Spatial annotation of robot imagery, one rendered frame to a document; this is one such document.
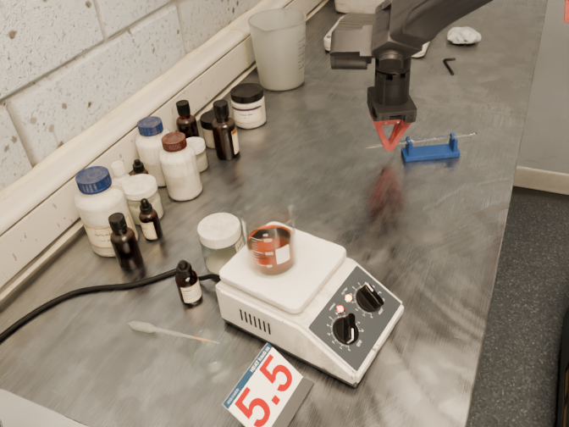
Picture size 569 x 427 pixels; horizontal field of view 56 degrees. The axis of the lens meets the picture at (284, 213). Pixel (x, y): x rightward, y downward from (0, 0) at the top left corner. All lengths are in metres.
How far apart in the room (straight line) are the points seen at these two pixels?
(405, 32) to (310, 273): 0.35
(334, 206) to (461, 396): 0.37
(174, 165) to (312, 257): 0.33
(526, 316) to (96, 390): 1.36
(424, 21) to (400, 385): 0.45
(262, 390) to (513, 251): 1.48
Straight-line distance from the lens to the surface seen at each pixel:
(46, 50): 0.91
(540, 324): 1.79
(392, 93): 0.91
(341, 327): 0.63
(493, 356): 1.67
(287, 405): 0.64
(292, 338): 0.64
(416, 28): 0.77
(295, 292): 0.63
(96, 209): 0.81
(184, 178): 0.91
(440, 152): 1.01
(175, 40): 1.17
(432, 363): 0.68
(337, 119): 1.13
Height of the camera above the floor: 1.29
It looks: 38 degrees down
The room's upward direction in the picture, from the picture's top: 5 degrees counter-clockwise
